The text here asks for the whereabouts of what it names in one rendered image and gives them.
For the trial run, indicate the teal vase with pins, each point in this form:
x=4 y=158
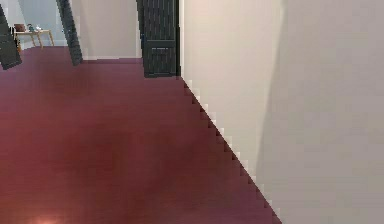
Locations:
x=30 y=27

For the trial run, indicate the small white object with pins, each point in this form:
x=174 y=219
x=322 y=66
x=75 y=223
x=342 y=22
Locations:
x=38 y=28

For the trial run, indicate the light wooden table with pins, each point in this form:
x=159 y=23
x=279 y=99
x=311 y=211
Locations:
x=35 y=33

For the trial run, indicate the brown box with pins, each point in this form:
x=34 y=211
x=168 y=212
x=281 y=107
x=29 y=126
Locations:
x=19 y=27

